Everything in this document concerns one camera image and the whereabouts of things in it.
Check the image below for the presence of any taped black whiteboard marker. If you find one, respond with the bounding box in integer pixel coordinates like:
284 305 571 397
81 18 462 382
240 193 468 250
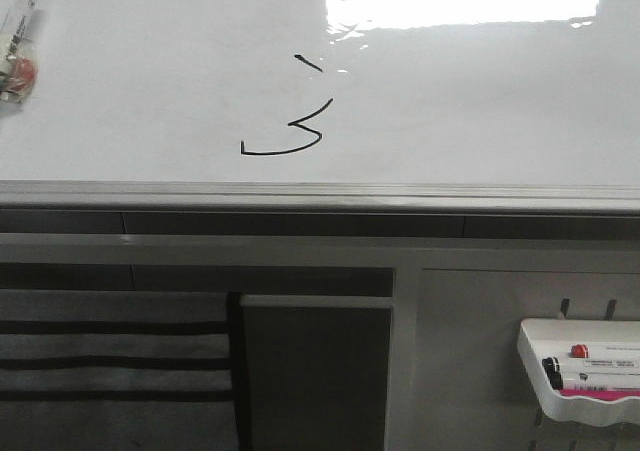
1 0 38 104

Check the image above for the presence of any white glossy whiteboard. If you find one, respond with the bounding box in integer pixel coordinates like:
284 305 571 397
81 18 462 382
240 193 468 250
1 0 639 215

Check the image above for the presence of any white pegboard panel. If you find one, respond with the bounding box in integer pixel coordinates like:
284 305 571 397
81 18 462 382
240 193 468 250
411 270 639 450

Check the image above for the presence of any upper black capped marker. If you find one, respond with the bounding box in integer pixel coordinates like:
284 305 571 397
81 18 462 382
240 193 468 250
541 357 639 375

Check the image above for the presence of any black capped marker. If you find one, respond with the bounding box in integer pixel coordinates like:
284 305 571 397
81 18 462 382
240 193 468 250
547 373 639 392
541 357 639 375

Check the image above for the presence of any grey fabric pocket organizer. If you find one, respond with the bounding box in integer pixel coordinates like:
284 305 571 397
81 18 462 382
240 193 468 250
1 290 252 450

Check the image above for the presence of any lower black capped marker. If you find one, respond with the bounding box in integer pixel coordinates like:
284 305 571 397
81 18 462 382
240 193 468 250
547 373 639 392

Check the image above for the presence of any red capped marker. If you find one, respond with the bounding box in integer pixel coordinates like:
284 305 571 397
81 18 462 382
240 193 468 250
570 343 640 361

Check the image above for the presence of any white plastic marker tray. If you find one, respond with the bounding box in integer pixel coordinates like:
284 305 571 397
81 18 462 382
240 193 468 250
517 318 639 428

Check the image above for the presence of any pink eraser in tray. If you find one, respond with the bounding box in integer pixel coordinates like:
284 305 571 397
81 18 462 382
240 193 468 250
558 389 640 402

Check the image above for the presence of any white frame dark panel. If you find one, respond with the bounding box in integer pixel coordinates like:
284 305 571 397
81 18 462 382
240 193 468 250
241 295 392 450

